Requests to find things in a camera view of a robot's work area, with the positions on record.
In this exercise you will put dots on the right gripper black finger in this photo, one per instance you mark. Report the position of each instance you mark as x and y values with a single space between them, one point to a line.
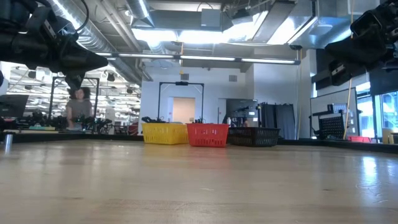
342 77
360 51

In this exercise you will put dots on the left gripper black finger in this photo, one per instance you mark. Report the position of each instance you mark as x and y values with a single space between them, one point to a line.
74 81
84 60

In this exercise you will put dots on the black distant robot arm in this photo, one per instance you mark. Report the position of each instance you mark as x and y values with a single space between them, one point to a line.
149 119
199 120

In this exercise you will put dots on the person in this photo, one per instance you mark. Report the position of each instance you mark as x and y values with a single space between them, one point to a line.
79 107

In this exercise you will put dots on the white board panel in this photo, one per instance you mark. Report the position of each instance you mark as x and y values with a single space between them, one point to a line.
323 102

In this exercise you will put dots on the black perforated crate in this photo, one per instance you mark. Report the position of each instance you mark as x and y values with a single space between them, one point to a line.
331 127

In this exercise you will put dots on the black distant robot rig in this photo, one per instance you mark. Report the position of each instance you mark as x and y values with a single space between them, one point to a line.
40 119

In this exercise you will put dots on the black computer monitor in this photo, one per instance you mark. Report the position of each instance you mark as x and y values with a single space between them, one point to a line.
12 105

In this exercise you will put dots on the red distant bin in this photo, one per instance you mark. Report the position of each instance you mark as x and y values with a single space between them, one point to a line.
359 139

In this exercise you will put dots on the black curtain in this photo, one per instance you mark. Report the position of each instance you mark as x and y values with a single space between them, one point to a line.
280 121

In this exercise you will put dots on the silver metal cylinder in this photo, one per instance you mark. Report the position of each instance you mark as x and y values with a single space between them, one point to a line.
8 143

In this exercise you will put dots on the yellow plastic basket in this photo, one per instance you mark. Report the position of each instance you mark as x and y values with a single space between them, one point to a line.
164 133

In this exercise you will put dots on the grey metal cabinet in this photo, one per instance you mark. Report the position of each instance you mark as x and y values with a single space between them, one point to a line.
241 107

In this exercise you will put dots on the black plastic basket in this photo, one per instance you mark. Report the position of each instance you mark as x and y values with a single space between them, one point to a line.
253 137

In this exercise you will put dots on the small white bottle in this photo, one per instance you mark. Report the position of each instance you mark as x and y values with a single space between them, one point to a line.
229 121

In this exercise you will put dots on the long ceiling light bar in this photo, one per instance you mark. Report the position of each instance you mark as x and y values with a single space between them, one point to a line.
217 58

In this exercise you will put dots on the red plastic basket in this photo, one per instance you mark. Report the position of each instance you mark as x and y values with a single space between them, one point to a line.
207 135

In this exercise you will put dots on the black gantry frame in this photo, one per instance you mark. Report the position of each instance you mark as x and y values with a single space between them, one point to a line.
97 93
181 83

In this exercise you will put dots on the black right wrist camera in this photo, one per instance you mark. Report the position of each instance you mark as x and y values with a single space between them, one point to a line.
370 23

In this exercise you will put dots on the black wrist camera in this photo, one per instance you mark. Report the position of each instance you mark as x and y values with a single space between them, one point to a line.
370 23
54 26

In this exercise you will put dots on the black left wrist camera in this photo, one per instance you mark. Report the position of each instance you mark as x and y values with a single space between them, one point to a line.
54 26

